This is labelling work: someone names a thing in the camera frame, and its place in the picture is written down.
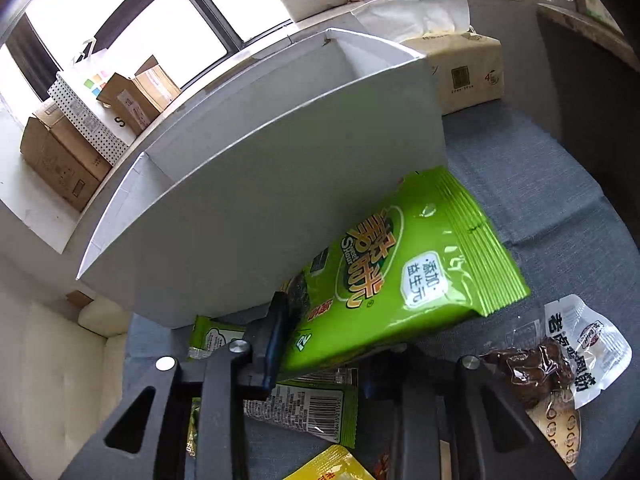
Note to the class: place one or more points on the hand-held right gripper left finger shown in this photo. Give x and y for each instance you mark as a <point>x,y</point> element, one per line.
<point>277,350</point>

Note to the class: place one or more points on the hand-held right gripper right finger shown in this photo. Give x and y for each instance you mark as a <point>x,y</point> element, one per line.
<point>425,385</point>

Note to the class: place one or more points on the large green snack bag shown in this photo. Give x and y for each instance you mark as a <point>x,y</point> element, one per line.
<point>410,280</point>

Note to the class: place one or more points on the white cardboard box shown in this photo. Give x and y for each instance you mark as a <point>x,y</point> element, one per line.
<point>250,185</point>

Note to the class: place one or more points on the small green snack packet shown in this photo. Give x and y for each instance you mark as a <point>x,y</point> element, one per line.
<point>305,407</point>

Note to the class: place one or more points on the yellow snack packet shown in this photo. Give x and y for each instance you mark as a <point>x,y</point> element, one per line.
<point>330,465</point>

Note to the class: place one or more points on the round biscuit packet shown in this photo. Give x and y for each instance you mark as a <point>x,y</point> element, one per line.
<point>557,430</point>

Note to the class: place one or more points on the clear brown meat snack packet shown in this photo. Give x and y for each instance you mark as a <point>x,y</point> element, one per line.
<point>585,340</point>

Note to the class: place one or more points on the brown cardboard piece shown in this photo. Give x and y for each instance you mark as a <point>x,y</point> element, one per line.
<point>79,300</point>

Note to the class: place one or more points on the cream sofa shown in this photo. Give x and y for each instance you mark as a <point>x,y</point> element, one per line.
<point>55,360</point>

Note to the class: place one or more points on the open small cardboard box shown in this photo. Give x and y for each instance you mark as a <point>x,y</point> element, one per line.
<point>135,97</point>

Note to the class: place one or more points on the tall brown cardboard box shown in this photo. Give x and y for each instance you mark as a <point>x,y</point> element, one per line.
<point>55,160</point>

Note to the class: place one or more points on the polka dot paper bag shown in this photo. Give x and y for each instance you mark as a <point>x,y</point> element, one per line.
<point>85,115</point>

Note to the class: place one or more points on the beige tissue box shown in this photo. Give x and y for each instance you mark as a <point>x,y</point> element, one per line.
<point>465,75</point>

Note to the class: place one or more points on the dark stone top counter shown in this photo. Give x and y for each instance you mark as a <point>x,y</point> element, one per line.
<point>590,110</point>

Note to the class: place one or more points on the yellow green tissue pack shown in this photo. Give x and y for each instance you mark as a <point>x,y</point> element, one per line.
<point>597,10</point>

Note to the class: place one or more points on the black window frame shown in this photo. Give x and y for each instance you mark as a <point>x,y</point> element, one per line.
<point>205,7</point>

